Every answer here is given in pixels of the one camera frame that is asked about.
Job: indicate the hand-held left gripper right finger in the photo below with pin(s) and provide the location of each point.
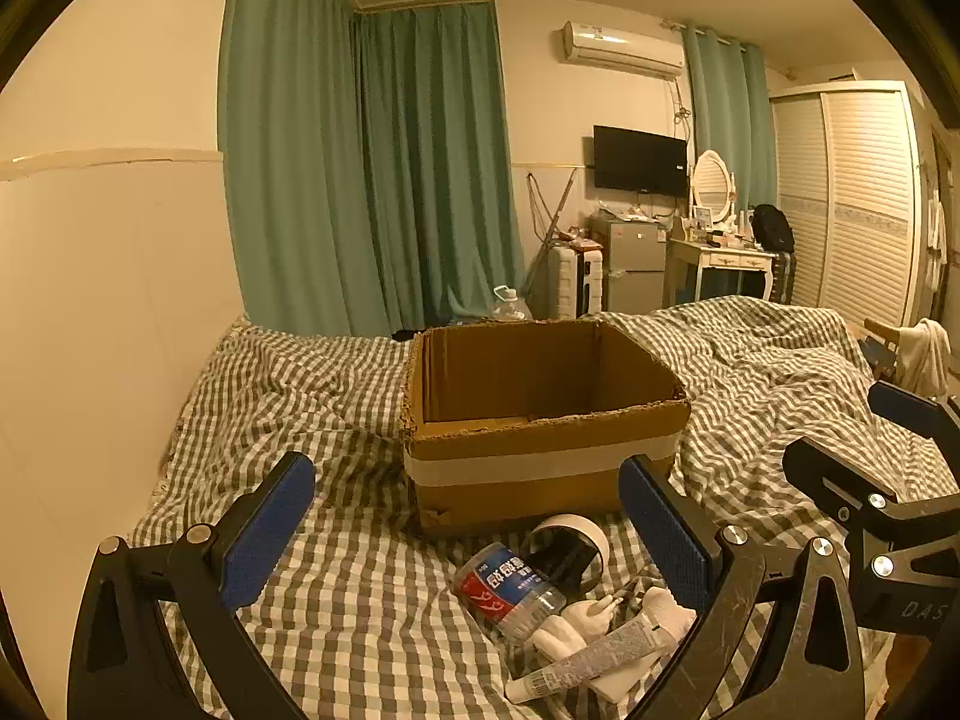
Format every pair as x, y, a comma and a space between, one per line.
667, 532

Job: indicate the brown cardboard box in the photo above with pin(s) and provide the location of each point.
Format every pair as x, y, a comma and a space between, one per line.
525, 457

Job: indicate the white louvred wardrobe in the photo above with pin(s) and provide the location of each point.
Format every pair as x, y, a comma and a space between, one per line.
855, 202

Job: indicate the checked blanket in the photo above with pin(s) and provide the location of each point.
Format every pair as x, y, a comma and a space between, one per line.
360, 600

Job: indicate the wide green curtain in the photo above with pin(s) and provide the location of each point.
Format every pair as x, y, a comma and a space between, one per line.
360, 180

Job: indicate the white charger plug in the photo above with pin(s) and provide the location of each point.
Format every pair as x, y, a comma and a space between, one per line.
592, 610

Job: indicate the black backpack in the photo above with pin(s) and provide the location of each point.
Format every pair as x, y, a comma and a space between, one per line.
774, 229

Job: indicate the black wall television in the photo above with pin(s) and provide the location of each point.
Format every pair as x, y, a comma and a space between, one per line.
639, 159

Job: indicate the white cloth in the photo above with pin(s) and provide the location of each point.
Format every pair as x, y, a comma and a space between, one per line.
926, 356

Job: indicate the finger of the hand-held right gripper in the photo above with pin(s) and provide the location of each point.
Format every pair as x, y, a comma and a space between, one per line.
832, 484
919, 416

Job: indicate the small black object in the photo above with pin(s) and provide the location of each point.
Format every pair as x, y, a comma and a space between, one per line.
562, 562

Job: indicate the clear plastic bottle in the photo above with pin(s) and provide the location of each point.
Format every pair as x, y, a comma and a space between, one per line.
504, 589

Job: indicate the white suitcase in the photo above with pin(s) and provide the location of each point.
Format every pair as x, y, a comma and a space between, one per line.
574, 281

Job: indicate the white packet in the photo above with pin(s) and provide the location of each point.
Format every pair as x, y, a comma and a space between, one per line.
622, 682

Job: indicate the wooden chair frame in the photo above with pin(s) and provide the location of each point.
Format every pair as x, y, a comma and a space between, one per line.
879, 345

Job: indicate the large clear water jug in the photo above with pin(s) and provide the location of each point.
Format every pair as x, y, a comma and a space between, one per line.
508, 307

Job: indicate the narrow green curtain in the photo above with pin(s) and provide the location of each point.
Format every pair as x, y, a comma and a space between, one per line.
731, 135

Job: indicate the white air conditioner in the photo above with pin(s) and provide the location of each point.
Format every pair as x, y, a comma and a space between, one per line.
622, 51

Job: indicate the oval white-framed mirror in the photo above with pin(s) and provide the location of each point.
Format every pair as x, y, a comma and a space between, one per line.
712, 181

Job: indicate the small white bottle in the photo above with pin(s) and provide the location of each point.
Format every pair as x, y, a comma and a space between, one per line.
559, 637

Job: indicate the tape roll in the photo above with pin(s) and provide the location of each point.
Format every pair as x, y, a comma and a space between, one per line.
589, 532

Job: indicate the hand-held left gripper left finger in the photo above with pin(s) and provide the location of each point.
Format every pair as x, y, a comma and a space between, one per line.
266, 532

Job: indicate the dark suitcase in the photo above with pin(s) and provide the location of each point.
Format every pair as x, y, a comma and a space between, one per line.
784, 277

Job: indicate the small grey fridge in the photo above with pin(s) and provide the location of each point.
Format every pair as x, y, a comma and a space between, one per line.
630, 262

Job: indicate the white squeeze tube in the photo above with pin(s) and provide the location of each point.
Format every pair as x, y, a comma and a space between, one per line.
592, 660

